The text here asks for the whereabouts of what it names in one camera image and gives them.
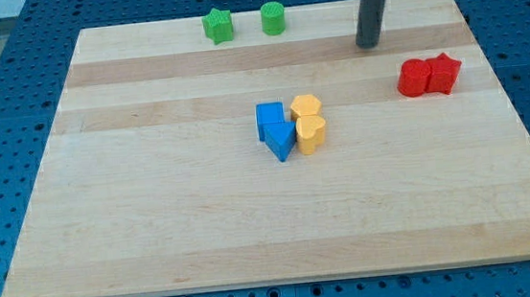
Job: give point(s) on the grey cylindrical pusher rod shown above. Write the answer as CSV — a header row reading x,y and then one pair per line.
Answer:
x,y
369,23

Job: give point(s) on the green cylinder block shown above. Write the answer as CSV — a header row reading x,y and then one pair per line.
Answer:
x,y
273,18

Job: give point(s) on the yellow heart block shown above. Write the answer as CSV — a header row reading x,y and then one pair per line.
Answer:
x,y
310,132

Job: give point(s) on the red cylinder block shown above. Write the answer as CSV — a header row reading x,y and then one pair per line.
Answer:
x,y
413,78

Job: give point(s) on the blue triangle block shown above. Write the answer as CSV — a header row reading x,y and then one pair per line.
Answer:
x,y
280,138

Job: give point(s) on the light wooden board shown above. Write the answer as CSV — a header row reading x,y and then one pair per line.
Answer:
x,y
153,181

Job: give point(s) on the red star block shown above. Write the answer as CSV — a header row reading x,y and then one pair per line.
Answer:
x,y
443,74

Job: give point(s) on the yellow hexagon block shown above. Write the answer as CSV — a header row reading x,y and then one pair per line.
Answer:
x,y
304,105

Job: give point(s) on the blue cube block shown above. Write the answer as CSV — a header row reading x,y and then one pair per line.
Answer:
x,y
268,113

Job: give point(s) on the green star block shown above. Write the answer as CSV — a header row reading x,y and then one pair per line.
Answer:
x,y
218,26

